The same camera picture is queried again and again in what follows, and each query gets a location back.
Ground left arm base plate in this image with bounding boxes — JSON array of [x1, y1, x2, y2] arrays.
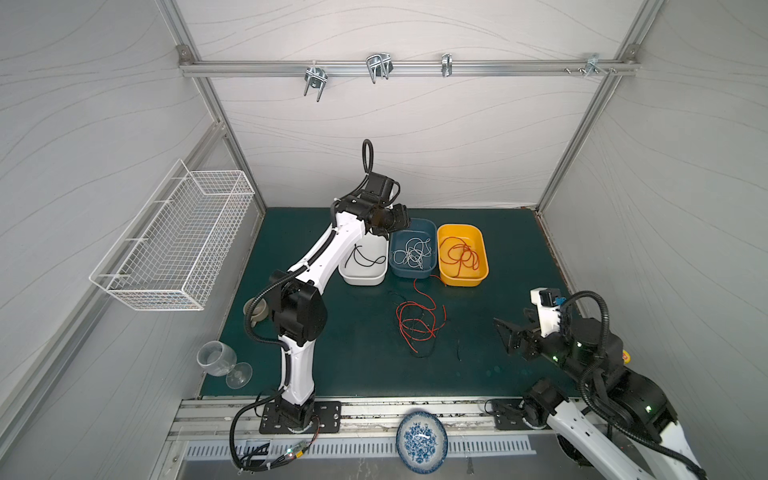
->
[[259, 398, 342, 435]]

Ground metal hook small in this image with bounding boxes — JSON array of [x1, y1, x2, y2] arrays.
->
[[441, 53, 453, 78]]

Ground metal hook clamp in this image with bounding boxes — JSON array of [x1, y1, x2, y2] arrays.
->
[[303, 66, 328, 102], [365, 52, 393, 84]]

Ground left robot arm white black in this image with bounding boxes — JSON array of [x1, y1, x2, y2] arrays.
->
[[228, 139, 411, 473]]

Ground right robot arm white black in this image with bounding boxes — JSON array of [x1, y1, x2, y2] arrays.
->
[[491, 288, 707, 479]]

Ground aluminium crossbar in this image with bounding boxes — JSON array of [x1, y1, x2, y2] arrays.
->
[[179, 57, 641, 78]]

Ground olive green mug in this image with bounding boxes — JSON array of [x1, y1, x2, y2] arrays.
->
[[243, 298, 270, 327]]

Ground white wire basket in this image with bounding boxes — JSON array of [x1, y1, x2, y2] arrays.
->
[[89, 159, 254, 312]]

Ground metal hook clamp middle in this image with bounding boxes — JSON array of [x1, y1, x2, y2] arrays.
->
[[365, 52, 393, 84]]

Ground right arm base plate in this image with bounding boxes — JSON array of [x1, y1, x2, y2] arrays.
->
[[484, 398, 531, 431]]

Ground metal bracket right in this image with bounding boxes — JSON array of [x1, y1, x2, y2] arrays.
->
[[564, 54, 617, 78]]

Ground white cable tangle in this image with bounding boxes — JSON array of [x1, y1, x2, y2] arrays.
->
[[392, 236, 434, 271]]

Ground clear plastic cup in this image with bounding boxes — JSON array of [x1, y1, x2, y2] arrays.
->
[[196, 341, 237, 377]]

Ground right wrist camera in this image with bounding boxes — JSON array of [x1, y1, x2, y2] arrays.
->
[[530, 288, 566, 337]]

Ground metal hook clamp left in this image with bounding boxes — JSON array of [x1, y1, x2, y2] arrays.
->
[[303, 66, 328, 102]]

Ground blue white patterned plate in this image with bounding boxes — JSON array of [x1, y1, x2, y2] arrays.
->
[[395, 410, 448, 475]]

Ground blue plastic bin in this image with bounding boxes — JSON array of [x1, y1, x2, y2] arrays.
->
[[389, 218, 438, 279]]

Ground white plastic bin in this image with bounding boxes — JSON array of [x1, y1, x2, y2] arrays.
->
[[338, 234, 389, 286]]

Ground red cable tangle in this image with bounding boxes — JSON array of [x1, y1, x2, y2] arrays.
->
[[394, 274, 448, 355]]

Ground yellow plastic bin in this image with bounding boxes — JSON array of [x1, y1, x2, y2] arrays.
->
[[437, 224, 489, 288]]

